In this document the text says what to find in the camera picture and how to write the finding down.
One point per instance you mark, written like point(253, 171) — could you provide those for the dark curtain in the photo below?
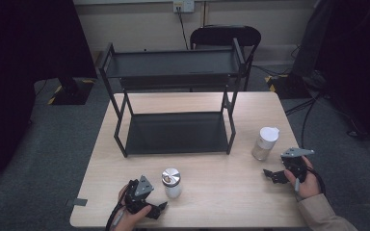
point(359, 64)
point(19, 64)

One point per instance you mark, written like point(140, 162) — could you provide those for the grey tape piece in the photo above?
point(77, 202)

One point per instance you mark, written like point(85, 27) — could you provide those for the black striped stand base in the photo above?
point(74, 93)
point(289, 86)

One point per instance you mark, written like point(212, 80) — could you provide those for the glass jar with silver lid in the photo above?
point(172, 189)

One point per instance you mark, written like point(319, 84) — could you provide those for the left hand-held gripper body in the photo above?
point(143, 187)

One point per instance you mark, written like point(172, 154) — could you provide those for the black chair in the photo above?
point(224, 37)

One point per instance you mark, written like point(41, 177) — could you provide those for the white wall socket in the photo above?
point(183, 5)

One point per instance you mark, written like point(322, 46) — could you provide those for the glass jar with white lid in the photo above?
point(265, 144)

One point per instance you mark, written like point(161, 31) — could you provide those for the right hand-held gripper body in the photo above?
point(295, 163)

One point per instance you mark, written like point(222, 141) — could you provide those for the beige wall conduit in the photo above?
point(205, 12)

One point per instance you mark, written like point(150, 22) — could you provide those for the person's left hand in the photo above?
point(130, 221)

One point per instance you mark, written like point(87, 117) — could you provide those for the person's right hand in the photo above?
point(310, 186)

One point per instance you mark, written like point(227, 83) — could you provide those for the black metal two-tier rack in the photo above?
point(173, 131)

